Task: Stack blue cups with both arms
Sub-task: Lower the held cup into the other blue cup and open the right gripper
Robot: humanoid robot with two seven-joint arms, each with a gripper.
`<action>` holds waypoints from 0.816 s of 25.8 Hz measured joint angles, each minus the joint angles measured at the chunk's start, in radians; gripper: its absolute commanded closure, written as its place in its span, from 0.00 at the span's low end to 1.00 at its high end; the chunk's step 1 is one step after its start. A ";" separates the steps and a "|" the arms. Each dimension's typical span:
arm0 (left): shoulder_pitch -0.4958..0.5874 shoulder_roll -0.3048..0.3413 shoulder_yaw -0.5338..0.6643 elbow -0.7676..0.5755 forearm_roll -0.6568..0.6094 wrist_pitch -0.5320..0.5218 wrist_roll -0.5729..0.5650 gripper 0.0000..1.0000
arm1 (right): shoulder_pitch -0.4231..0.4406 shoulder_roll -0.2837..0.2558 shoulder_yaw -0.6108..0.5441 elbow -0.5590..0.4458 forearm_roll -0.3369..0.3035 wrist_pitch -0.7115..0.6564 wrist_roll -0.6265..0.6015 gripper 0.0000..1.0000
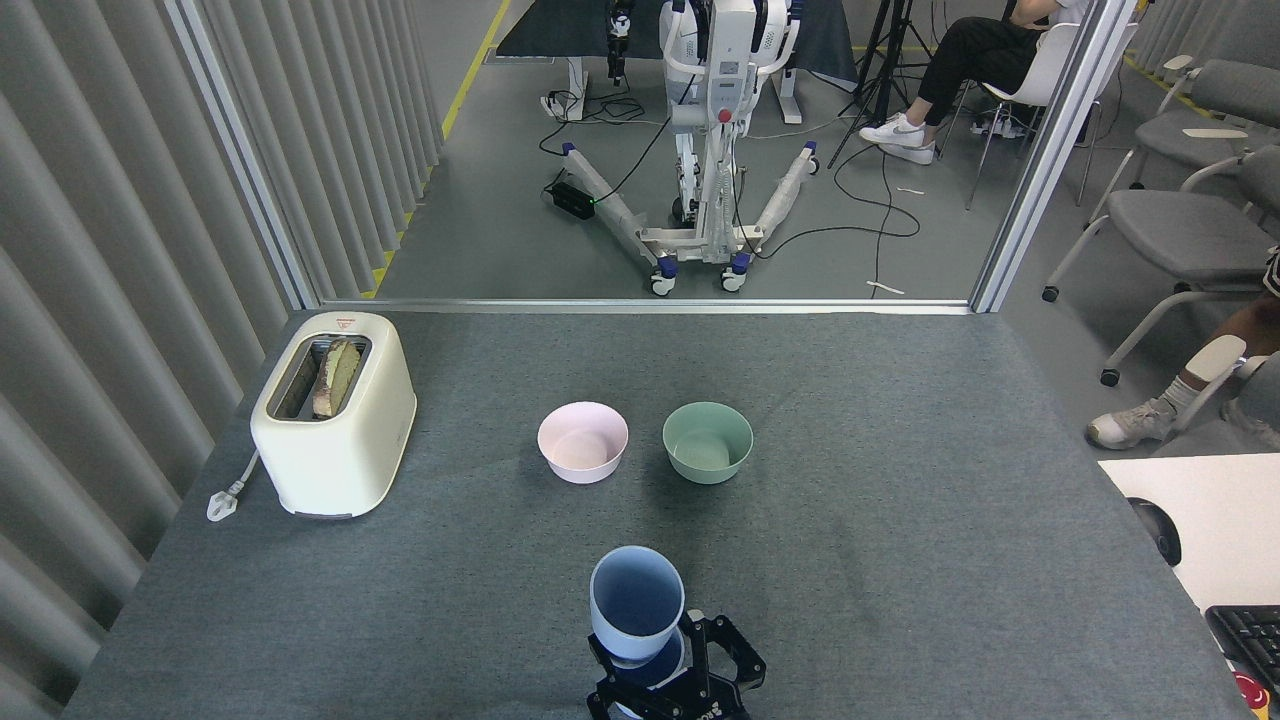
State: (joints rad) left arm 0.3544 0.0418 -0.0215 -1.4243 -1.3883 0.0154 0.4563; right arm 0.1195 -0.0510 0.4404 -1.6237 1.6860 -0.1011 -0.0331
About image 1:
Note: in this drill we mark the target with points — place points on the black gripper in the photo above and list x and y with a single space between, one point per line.
695 711

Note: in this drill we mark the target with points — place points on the light blue plastic cup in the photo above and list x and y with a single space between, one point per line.
666 668
635 625

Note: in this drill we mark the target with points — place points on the green bowl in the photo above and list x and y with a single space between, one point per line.
708 462

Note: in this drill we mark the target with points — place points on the pink bowl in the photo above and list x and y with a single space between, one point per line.
583 465

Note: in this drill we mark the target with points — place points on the cream white toaster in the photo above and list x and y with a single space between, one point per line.
340 455

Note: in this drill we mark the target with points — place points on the white floor scrap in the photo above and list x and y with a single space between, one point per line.
885 288

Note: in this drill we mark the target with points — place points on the toasted bread slice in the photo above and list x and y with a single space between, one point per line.
338 375

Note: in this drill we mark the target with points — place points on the black computer mouse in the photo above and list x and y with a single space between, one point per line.
1160 535

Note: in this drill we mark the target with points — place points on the person with grey shoe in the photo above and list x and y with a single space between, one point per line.
1130 425

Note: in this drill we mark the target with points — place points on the white desk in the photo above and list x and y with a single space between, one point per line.
1210 520

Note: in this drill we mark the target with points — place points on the black keyboard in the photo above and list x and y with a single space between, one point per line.
1250 635

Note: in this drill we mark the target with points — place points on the red round object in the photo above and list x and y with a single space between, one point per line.
1252 692

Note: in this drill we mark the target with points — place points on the white power strip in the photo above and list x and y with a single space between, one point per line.
553 105

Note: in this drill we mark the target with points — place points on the white stand on wheels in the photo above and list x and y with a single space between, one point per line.
725 90

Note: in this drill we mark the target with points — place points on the black background gripper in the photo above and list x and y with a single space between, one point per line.
619 40

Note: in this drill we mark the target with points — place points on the black tripod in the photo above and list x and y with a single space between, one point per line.
880 70

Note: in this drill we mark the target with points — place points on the dark table with white legs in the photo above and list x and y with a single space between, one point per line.
560 25

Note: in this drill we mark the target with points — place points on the seated person with white shoes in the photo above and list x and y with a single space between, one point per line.
965 60

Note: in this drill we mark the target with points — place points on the white plastic chair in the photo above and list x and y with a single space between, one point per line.
1040 65

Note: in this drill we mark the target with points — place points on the silver aluminium rail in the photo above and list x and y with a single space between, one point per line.
640 306

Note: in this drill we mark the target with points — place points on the grey chair with white frame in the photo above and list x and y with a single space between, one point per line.
1235 95
1215 358
1190 235

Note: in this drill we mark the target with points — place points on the silver aluminium post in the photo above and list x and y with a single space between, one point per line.
240 150
1050 150

